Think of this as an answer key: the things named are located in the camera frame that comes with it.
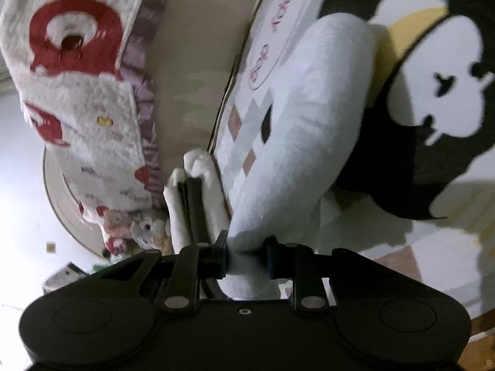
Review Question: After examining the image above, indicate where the beige headboard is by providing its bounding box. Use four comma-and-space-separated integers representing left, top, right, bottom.
143, 0, 277, 217

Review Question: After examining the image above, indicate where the white red plush blanket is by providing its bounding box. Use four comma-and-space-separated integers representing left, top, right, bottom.
0, 0, 174, 225

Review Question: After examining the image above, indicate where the round white rimmed disc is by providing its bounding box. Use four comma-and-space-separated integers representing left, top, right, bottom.
42, 149, 107, 258

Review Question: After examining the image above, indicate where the folded white garment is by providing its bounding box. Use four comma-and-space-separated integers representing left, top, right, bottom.
164, 149, 233, 256

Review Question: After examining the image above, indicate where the white towel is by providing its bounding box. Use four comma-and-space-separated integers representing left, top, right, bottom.
218, 13, 383, 301

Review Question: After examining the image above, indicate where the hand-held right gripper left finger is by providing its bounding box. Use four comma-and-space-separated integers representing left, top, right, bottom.
101, 230, 230, 315

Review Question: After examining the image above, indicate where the black cartoon print garment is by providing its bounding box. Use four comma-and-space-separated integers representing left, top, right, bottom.
317, 0, 495, 221

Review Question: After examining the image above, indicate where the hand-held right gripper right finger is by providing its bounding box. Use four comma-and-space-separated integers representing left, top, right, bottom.
262, 236, 392, 315

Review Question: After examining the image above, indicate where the grey plush toy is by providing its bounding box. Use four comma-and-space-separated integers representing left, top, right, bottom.
129, 209, 171, 250

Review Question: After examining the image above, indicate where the folded black garment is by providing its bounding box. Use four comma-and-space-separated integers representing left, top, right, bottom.
182, 178, 217, 246

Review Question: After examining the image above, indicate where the pink plush toy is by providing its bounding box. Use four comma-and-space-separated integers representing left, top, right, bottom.
102, 211, 134, 256

